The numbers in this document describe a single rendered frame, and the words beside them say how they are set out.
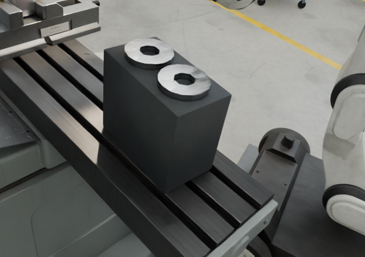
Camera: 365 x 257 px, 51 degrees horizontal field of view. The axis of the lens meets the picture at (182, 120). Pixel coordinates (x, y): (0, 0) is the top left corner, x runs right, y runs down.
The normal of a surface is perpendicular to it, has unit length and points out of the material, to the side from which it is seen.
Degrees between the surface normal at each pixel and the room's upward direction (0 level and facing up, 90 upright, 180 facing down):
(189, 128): 90
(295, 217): 0
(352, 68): 90
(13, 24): 90
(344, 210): 90
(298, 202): 0
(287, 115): 0
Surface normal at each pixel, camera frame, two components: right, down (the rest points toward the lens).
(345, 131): -0.46, 0.52
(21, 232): 0.69, 0.54
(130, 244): 0.14, -0.76
